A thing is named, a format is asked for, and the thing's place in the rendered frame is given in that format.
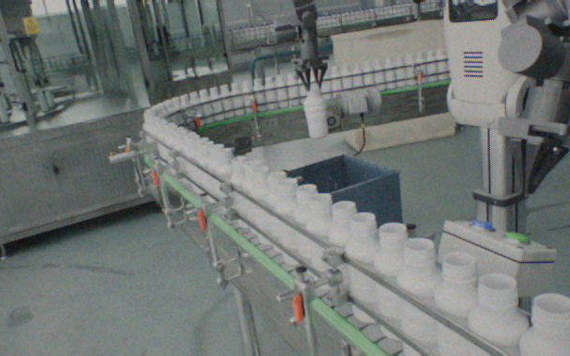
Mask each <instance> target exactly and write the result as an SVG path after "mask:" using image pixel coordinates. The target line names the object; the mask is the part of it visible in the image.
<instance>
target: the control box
mask: <svg viewBox="0 0 570 356"><path fill-rule="evenodd" d="M505 234H506V232H504V231H501V230H499V229H496V228H493V229H486V228H481V227H478V226H476V225H472V222H463V221H458V220H446V222H445V225H444V231H443V233H442V237H441V242H440V246H439V251H438V254H437V259H436V262H437V263H439V264H441V265H443V264H444V261H443V258H444V256H445V255H447V254H449V253H452V252H465V253H469V254H471V255H473V256H475V257H476V259H477V264H478V273H479V278H478V283H480V277H482V276H483V275H485V274H489V273H502V274H506V275H509V276H511V277H513V278H514V279H515V280H516V287H517V290H518V292H517V293H518V296H517V297H519V298H522V297H535V296H538V295H541V294H544V293H545V292H547V289H548V285H549V281H550V277H551V274H552V270H553V267H554V261H555V259H556V255H557V251H556V250H554V249H552V248H550V247H546V246H543V245H540V244H537V243H535V242H532V241H529V240H528V242H522V241H517V240H513V239H510V238H508V237H506V236H505Z"/></svg>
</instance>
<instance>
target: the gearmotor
mask: <svg viewBox="0 0 570 356"><path fill-rule="evenodd" d="M326 104H327V123H328V131H329V134H331V132H335V131H341V130H343V122H342V118H345V117H349V116H355V115H360V117H361V120H362V128H363V137H364V144H363V147H362V149H361V150H360V152H361V151H363V149H364V147H365V142H366V138H365V129H364V121H363V117H364V114H366V113H370V112H375V111H379V110H380V109H381V107H382V96H381V94H380V91H379V90H378V88H376V87H373V88H367V89H355V90H350V91H346V92H339V93H338V94H336V96H335V101H329V102H326ZM360 152H359V153H360ZM359 153H358V154H359ZM358 154H356V155H358ZM356 155H354V156H353V157H355V156H356Z"/></svg>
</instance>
